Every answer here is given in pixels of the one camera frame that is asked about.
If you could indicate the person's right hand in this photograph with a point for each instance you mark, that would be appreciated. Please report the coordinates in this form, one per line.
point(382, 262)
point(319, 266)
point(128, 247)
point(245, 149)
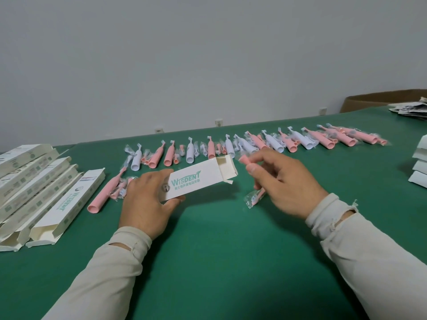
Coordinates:
point(290, 186)

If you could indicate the person's left hand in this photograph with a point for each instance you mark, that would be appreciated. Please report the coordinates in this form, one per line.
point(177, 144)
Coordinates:
point(141, 206)

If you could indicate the person's right thumb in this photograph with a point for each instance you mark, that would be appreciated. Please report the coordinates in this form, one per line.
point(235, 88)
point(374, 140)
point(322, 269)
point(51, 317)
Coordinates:
point(260, 174)

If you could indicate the person's left thumb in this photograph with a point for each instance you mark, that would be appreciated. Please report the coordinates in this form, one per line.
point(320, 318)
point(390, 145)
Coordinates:
point(173, 203)

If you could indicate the pink brush head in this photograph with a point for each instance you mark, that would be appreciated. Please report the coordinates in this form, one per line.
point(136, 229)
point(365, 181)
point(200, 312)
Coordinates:
point(118, 193)
point(130, 181)
point(254, 198)

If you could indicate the white green-print carton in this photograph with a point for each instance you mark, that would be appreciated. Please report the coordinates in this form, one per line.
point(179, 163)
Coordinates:
point(200, 178)

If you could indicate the person's left forearm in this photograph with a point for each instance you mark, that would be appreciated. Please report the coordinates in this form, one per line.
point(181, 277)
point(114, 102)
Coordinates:
point(100, 283)

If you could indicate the person's right forearm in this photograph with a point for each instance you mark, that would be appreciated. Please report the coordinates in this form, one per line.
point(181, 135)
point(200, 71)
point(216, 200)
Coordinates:
point(370, 263)

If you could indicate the row of toothbrushes and packets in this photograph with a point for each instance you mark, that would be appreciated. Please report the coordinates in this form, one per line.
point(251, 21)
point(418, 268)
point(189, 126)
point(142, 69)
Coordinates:
point(253, 143)

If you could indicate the pink electric toothbrush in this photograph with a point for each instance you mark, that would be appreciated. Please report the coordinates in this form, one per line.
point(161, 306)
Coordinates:
point(103, 194)

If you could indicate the green felt table cover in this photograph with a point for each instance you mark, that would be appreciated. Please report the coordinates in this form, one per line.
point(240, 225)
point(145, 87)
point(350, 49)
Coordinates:
point(233, 256)

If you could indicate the brown cardboard box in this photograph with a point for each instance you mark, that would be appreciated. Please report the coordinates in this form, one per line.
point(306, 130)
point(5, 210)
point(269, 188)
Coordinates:
point(370, 98)

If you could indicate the row of white toothbrush boxes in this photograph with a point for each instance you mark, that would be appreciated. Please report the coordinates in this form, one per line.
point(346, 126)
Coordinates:
point(36, 193)

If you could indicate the pile of printed leaflets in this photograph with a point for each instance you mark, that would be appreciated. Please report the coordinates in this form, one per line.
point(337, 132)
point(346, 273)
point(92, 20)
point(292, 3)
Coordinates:
point(412, 109)

